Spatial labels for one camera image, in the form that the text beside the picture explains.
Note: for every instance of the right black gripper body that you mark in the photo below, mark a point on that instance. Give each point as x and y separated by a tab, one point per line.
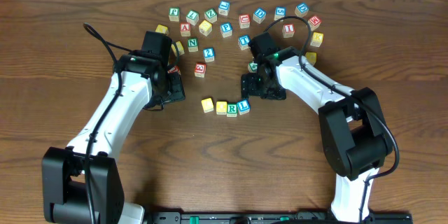
253	86

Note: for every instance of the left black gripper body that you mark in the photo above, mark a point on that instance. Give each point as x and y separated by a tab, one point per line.
176	89

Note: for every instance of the blue L block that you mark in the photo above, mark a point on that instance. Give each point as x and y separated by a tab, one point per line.
243	107

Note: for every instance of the green R block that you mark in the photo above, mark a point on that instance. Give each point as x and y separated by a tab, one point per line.
232	110

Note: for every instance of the yellow C block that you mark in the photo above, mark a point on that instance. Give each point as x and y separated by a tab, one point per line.
207	105

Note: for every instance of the yellow O block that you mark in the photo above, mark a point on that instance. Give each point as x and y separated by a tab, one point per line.
221	107

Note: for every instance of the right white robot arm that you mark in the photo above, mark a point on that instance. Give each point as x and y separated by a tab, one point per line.
354	134

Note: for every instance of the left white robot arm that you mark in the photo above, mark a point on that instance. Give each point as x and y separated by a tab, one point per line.
81	182

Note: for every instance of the green 4 block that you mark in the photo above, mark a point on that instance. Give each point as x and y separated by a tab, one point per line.
252	67

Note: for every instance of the red U block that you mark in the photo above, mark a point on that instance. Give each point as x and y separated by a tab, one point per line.
175	69

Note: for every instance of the yellow S block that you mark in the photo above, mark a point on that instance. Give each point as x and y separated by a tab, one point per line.
178	48

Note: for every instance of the blue T block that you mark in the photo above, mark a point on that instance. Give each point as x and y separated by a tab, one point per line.
243	42

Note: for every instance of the blue 2 block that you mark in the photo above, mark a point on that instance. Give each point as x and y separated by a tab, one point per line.
209	54

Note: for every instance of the green N block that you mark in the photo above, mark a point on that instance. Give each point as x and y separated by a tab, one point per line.
192	44

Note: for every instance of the yellow G block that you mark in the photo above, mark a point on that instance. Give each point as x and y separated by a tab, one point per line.
311	57

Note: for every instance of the red I block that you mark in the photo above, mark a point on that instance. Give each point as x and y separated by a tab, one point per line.
288	30

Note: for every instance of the blue F block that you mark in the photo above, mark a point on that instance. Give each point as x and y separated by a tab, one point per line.
226	29

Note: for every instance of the yellow block near left gripper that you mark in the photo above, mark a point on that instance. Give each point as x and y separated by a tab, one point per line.
162	29

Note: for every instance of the red A block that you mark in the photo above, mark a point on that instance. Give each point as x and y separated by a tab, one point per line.
185	29

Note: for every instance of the red C block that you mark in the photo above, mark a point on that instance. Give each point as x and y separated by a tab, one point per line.
244	21

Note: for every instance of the blue d block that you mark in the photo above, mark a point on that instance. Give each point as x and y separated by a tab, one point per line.
259	15
301	10

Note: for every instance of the yellow block upper middle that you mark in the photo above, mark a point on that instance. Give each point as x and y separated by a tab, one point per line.
205	28

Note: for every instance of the yellow K block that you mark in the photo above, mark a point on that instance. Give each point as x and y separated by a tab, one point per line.
317	39

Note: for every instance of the blue 5 block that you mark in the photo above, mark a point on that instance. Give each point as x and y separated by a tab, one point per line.
280	12

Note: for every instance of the green P block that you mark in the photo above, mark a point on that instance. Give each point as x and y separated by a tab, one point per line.
174	14

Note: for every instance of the green Z block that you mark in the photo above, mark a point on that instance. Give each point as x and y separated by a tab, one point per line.
211	15

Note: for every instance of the red M block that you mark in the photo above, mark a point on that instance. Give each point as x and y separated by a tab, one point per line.
314	22

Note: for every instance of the blue top block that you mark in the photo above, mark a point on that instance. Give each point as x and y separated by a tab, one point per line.
224	8

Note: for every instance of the blue D block right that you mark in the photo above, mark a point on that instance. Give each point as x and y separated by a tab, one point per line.
301	10

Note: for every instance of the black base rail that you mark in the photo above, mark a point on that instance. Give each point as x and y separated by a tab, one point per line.
172	217

